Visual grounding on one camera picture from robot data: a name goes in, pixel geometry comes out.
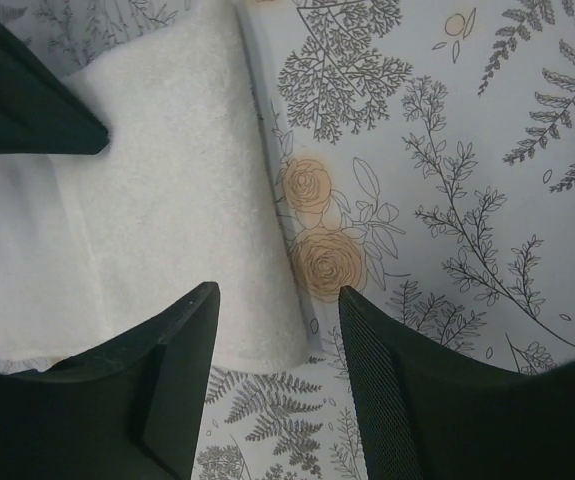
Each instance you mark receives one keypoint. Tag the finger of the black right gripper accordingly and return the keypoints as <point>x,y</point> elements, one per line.
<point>38,114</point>

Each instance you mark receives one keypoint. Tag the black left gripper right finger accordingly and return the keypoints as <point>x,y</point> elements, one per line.
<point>427,412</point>

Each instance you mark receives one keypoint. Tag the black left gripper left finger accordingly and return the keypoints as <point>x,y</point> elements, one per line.
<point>129,408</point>

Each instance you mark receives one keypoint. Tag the white towel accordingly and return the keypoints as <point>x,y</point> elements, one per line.
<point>91,246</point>

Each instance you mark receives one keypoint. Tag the floral patterned table mat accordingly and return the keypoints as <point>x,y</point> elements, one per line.
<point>424,153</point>

